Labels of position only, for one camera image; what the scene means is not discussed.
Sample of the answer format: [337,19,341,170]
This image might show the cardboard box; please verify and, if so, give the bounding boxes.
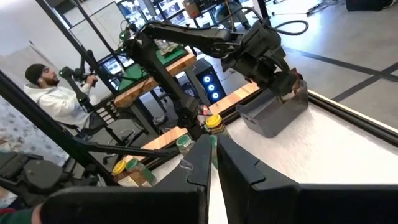
[182,0,201,19]

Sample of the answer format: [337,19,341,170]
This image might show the person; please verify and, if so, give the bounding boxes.
[24,63,99,131]

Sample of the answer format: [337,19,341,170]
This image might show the wooden workbench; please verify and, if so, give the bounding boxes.
[113,46,197,108]

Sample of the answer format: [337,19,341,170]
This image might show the black leader arm green joints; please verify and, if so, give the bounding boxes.
[58,49,99,108]

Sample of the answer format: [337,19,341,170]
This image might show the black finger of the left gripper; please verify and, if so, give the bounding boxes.
[270,73,289,98]
[287,72,301,93]

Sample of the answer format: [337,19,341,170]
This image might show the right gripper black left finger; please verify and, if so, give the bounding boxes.
[39,134,213,224]

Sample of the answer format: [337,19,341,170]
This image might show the wooden table board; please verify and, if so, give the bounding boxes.
[123,82,261,162]

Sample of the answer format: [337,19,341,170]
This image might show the background computer screen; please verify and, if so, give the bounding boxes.
[99,52,136,91]

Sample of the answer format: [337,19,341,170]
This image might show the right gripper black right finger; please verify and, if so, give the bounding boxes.
[217,134,398,224]

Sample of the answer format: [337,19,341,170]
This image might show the green lid spice jar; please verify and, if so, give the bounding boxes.
[209,134,219,170]
[126,157,158,187]
[175,134,196,155]

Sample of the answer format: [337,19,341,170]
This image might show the brown spice packet white label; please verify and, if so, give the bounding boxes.
[279,70,305,102]

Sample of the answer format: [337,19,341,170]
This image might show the green work mat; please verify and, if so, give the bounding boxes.
[118,46,187,91]

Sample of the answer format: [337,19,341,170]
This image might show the computer tower blue fans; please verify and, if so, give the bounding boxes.
[192,58,228,105]

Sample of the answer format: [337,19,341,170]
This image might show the black machine part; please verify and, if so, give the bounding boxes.
[0,151,105,208]

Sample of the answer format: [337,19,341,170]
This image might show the yellow lid spice jar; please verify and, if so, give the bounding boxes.
[205,114,231,138]
[111,159,147,187]

